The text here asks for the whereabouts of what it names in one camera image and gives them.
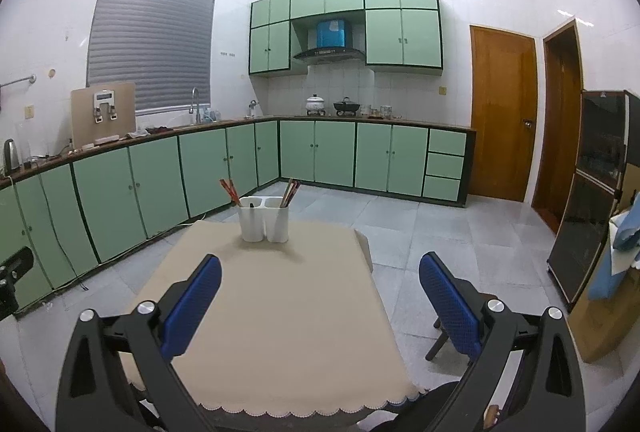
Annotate green lower kitchen cabinets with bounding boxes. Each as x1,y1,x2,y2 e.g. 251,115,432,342
1,118,476,310

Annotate green kitchen cabinets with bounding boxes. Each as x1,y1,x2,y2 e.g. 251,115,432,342
1,118,476,310
248,0,444,76

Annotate kitchen faucet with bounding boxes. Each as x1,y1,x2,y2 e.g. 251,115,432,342
189,88,202,126

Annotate green upper kitchen cabinets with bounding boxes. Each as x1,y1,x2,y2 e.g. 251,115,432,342
248,0,444,76

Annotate wooden stool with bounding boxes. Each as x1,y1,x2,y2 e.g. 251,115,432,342
425,318,449,362

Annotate steel kettle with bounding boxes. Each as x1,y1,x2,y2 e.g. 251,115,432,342
3,138,21,175

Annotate blue cloth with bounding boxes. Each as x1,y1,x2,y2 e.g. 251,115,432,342
587,202,639,301

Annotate cardboard panel with white device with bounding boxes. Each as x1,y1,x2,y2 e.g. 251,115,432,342
70,82,136,148

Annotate white utensil holder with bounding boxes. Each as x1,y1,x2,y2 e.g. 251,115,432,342
239,196,288,244

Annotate red chopsticks in holder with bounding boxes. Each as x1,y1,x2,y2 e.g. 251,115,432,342
219,178,241,207

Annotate black glass cabinet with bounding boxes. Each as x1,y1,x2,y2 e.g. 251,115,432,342
548,91,639,308

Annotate bamboo chopsticks in holder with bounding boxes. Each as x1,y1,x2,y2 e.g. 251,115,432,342
280,178,300,208

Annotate grey window blind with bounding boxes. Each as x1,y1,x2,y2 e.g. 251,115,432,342
86,0,215,112

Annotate brown wooden door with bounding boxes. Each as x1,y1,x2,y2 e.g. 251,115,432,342
470,26,538,201

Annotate black wok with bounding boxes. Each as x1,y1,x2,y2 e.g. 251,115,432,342
333,97,360,117

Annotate white cooking pot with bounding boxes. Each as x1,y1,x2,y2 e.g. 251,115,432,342
305,94,326,116

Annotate range hood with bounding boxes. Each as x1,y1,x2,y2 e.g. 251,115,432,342
293,46,366,66

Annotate blue box above hood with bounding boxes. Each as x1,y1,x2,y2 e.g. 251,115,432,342
317,19,352,48

